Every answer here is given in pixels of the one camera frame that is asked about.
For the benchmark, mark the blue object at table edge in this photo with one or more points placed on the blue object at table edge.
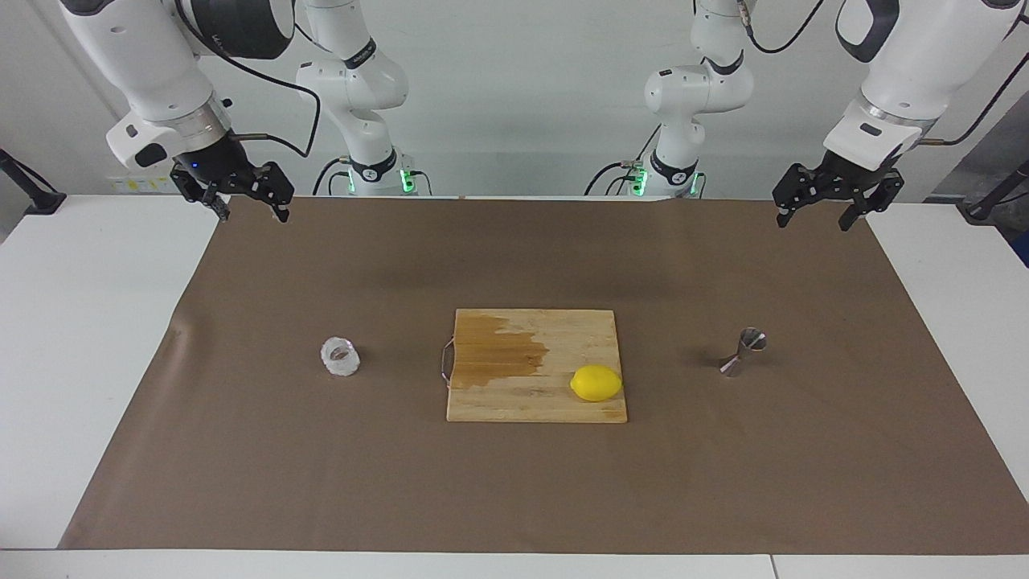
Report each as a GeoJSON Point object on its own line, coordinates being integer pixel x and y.
{"type": "Point", "coordinates": [1023, 249]}

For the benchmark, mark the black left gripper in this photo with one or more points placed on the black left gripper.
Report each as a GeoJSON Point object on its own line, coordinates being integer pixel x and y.
{"type": "Point", "coordinates": [848, 175]}

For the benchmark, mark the wooden cutting board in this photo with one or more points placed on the wooden cutting board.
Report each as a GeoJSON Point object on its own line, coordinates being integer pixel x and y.
{"type": "Point", "coordinates": [522, 402]}

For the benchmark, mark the steel double jigger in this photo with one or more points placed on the steel double jigger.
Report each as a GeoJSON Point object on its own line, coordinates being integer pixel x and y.
{"type": "Point", "coordinates": [752, 339]}

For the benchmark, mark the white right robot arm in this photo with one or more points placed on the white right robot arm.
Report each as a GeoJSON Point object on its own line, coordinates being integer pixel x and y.
{"type": "Point", "coordinates": [153, 72]}

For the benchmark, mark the yellow lemon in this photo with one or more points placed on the yellow lemon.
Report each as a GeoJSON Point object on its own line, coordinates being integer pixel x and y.
{"type": "Point", "coordinates": [596, 383]}

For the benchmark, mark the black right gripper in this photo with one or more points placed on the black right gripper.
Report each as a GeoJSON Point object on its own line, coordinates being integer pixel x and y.
{"type": "Point", "coordinates": [215, 161]}

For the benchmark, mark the clear faceted glass cup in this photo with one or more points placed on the clear faceted glass cup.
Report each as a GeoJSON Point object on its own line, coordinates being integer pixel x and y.
{"type": "Point", "coordinates": [342, 367]}

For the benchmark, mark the black table clamp stand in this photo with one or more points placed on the black table clamp stand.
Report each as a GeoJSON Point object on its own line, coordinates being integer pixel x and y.
{"type": "Point", "coordinates": [981, 211]}
{"type": "Point", "coordinates": [44, 201]}

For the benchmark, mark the yellow warning label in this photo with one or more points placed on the yellow warning label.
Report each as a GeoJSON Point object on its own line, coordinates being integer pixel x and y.
{"type": "Point", "coordinates": [137, 186]}

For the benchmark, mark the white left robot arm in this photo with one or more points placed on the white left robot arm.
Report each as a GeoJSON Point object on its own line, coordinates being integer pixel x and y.
{"type": "Point", "coordinates": [908, 72]}

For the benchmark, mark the brown paper table mat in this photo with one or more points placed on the brown paper table mat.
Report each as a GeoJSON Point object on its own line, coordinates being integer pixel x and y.
{"type": "Point", "coordinates": [514, 482]}

